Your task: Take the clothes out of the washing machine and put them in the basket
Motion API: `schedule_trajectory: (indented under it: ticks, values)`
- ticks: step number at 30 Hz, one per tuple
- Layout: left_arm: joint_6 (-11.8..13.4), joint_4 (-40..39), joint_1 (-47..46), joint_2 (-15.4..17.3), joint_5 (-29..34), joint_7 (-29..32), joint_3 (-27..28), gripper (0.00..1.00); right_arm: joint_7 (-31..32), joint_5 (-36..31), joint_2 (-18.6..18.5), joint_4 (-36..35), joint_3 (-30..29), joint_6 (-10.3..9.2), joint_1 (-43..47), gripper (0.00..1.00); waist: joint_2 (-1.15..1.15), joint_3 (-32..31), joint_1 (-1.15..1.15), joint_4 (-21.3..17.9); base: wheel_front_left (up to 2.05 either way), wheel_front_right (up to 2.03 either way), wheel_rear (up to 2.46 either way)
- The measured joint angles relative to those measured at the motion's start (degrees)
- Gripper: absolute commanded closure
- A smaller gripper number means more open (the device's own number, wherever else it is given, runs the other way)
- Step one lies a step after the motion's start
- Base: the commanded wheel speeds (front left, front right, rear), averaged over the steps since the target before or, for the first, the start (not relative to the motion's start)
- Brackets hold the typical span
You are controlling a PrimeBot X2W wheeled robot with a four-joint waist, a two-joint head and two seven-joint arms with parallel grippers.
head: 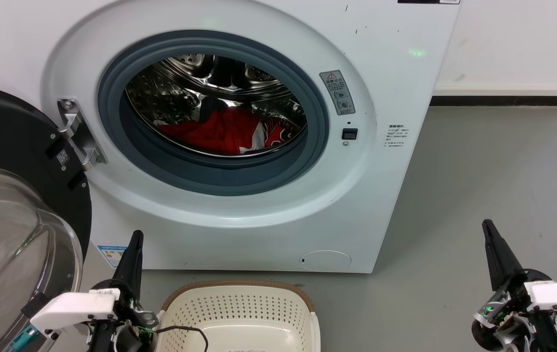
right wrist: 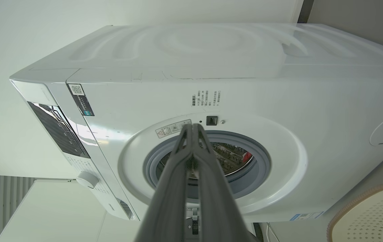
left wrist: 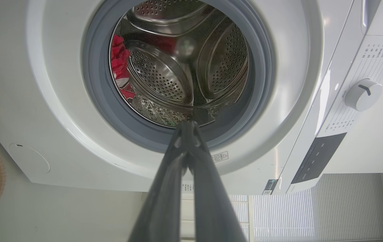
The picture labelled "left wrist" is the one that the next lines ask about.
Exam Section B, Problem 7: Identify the white front-load washing machine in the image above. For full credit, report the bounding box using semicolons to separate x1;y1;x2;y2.
0;0;383;196

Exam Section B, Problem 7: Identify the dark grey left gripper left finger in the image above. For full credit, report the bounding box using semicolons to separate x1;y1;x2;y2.
128;122;189;242

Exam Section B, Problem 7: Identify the dark label sticker with code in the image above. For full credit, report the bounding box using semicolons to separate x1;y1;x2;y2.
262;179;279;196

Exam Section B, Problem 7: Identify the black washer display panel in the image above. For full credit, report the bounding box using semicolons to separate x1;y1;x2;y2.
291;132;347;185

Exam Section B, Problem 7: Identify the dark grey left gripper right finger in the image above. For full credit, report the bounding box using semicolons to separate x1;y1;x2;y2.
187;121;248;242

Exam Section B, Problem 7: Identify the red cloth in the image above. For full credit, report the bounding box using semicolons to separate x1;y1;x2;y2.
110;34;136;103

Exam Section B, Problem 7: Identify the grey rubber door gasket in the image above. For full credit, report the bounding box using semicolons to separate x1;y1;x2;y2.
82;0;276;154

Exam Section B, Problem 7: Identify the grey warning sticker with triangle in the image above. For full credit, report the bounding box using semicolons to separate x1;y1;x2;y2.
211;151;229;164

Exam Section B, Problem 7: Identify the stainless steel washing machine drum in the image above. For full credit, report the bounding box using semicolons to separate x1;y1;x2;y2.
109;0;249;128

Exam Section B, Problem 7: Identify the round white filter cover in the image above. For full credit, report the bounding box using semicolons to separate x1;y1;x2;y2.
7;143;51;174

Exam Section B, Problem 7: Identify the white round program knob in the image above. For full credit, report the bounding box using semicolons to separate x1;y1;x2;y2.
345;78;383;112

